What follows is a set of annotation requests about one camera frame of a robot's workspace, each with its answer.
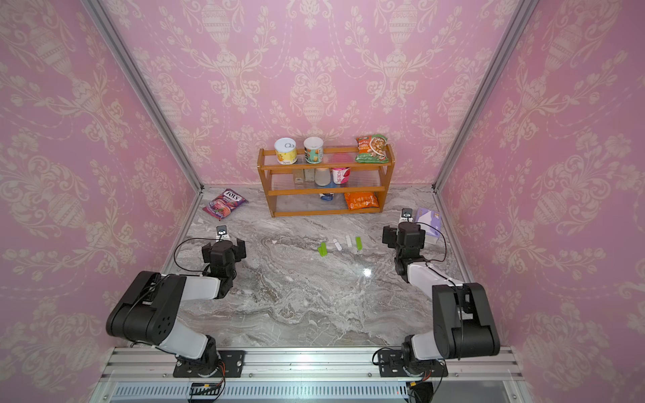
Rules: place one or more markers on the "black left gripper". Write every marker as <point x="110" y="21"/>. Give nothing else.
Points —
<point x="239" y="250"/>

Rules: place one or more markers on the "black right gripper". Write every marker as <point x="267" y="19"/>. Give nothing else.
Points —
<point x="391" y="235"/>

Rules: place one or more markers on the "green usb drive front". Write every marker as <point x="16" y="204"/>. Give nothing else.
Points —
<point x="322" y="249"/>

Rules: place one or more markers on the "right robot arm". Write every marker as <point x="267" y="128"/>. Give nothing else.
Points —
<point x="463" y="323"/>

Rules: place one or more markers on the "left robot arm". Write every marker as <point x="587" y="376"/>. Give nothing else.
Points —
<point x="147" y="313"/>

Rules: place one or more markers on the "purple tissue pack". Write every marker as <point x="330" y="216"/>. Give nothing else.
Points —
<point x="431" y="222"/>

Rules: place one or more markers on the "pink candy bag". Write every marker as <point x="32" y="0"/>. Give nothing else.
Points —
<point x="224" y="204"/>

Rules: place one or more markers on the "orange chips bag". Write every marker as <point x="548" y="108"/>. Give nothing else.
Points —
<point x="361" y="200"/>

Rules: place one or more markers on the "wooden shelf rack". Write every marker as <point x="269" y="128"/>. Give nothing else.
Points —
<point x="304" y="189"/>

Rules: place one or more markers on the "pink white cup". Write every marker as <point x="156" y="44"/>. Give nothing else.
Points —
<point x="340" y="175"/>

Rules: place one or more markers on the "green red snack bag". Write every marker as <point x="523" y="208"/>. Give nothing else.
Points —
<point x="372" y="149"/>

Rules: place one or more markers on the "white bottle on shelf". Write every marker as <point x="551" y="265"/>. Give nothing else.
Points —
<point x="322" y="177"/>

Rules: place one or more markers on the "yellow white can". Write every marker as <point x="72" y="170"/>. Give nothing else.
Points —
<point x="286" y="151"/>

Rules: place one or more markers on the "green white can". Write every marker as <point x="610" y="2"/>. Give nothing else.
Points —
<point x="314" y="150"/>

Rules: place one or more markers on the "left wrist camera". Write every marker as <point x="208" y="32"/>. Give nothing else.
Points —
<point x="222" y="233"/>

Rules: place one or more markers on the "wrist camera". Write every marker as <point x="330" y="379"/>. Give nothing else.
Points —
<point x="406" y="216"/>
<point x="222" y="233"/>

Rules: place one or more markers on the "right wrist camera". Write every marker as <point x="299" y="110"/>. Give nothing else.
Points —
<point x="406" y="216"/>

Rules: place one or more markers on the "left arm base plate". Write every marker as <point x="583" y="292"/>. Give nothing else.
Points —
<point x="224" y="363"/>

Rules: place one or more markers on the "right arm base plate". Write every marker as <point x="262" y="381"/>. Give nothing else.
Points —
<point x="393" y="363"/>

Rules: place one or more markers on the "aluminium front rail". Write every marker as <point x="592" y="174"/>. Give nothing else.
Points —
<point x="299" y="364"/>

